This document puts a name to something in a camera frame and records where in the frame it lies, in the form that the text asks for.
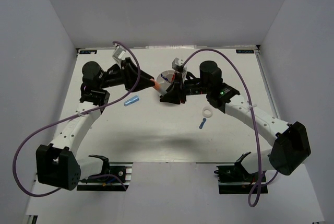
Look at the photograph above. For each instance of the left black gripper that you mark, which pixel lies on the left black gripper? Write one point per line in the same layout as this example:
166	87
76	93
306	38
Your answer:
129	72

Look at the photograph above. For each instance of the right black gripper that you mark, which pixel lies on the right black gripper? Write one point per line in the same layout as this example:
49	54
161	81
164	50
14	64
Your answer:
175	94

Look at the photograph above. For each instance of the orange highlighter marker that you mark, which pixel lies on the orange highlighter marker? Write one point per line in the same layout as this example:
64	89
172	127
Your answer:
158	88

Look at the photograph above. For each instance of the blue highlighter marker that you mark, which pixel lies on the blue highlighter marker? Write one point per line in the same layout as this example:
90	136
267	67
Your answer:
131	101

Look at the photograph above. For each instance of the white tape roll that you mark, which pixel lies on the white tape roll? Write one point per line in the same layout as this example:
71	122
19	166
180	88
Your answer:
207	112

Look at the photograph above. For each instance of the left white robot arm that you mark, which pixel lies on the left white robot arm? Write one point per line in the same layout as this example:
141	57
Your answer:
57	164

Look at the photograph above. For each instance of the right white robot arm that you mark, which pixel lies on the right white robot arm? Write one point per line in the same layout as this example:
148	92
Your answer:
289	142

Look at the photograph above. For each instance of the white round divided organizer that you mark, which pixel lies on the white round divided organizer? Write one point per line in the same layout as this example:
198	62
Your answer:
164	84

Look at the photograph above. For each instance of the small blue clip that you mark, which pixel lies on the small blue clip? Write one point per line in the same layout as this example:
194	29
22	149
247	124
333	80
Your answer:
202	123

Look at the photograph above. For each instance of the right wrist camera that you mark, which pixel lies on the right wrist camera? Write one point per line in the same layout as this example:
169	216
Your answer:
178	66

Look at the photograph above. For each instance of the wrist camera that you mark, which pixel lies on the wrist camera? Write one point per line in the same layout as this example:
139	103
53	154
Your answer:
118	54
178	66

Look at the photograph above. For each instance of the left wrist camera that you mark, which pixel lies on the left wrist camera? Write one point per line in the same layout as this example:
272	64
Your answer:
118	54

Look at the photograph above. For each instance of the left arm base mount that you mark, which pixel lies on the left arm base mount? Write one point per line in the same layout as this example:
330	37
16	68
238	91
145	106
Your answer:
117	179

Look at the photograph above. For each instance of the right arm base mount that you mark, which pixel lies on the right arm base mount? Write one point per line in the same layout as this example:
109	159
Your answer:
232	180

